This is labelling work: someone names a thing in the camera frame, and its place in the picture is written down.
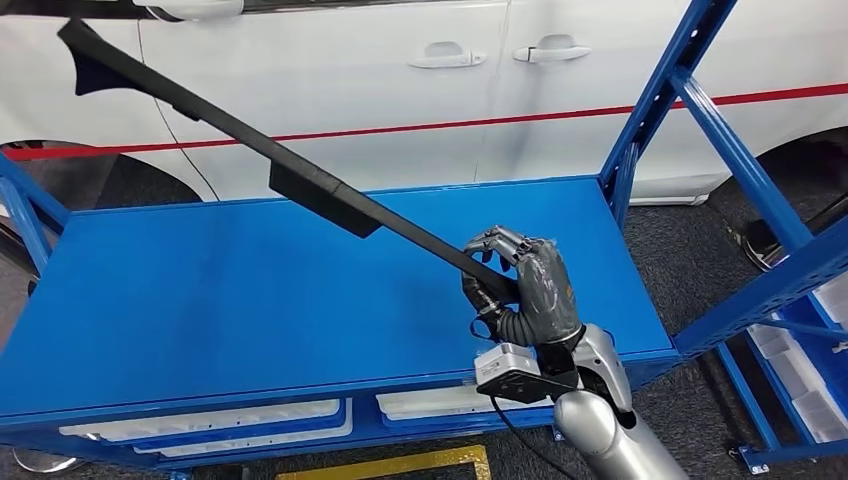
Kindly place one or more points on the blue metal shelf rack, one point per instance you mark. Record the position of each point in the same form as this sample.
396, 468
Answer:
265, 285
752, 458

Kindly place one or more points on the yellow floor tape square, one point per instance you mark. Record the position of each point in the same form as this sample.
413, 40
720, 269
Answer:
384, 464

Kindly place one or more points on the long black plastic panel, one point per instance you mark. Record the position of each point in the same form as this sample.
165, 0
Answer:
311, 185

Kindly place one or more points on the white car red stripe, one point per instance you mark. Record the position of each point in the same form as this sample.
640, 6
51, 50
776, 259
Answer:
331, 86

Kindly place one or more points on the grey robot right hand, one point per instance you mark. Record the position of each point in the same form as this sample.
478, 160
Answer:
550, 291

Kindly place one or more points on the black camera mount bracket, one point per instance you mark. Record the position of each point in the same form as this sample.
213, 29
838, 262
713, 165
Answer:
523, 387

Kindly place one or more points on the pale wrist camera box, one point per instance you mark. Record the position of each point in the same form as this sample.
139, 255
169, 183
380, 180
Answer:
503, 361

